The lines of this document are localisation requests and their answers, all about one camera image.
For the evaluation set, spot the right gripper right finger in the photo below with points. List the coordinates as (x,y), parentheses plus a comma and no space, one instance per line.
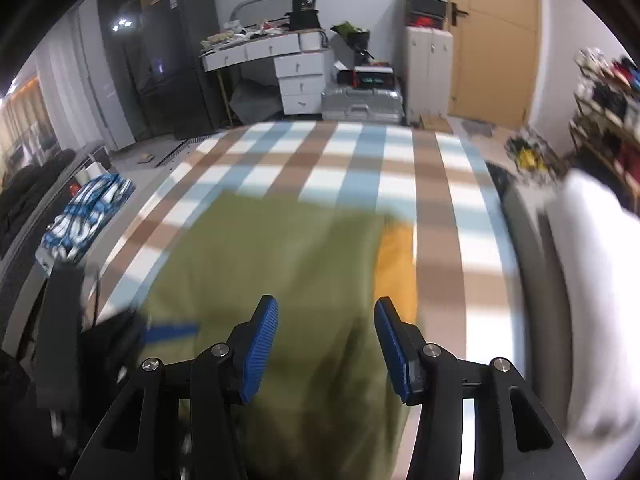
(515,437)

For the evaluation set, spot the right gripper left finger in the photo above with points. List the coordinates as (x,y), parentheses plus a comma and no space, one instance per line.
(175,420)

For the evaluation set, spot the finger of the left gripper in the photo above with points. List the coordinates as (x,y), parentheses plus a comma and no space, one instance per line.
(159,333)

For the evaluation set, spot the olive green orange jacket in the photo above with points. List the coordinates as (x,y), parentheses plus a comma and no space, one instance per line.
(325,408)

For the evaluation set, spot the blue white patterned cloth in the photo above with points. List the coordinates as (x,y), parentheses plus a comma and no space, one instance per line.
(73,231)

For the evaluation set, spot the plaid checkered bed sheet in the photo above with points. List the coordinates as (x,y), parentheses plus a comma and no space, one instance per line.
(468,289)

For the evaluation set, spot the white pillow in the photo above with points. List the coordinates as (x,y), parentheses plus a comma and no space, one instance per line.
(597,242)

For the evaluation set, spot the black refrigerator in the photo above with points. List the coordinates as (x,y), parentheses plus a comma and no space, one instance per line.
(154,57)

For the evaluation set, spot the white desk with drawers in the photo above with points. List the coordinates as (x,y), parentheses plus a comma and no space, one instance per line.
(278,75)

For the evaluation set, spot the silver aluminium suitcase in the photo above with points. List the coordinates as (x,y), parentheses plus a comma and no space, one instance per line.
(345,104)

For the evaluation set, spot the wooden shoe rack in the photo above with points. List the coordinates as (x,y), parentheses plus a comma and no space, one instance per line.
(606,122)

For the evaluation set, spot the black box on suitcase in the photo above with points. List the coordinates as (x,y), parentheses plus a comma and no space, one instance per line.
(367,77)

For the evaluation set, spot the white narrow cabinet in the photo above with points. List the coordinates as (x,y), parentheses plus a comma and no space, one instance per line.
(428,65)

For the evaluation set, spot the yellow black toolbox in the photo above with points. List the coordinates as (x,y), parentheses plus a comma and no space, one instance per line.
(426,13)

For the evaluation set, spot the wooden door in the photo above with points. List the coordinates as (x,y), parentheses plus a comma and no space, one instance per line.
(496,54)

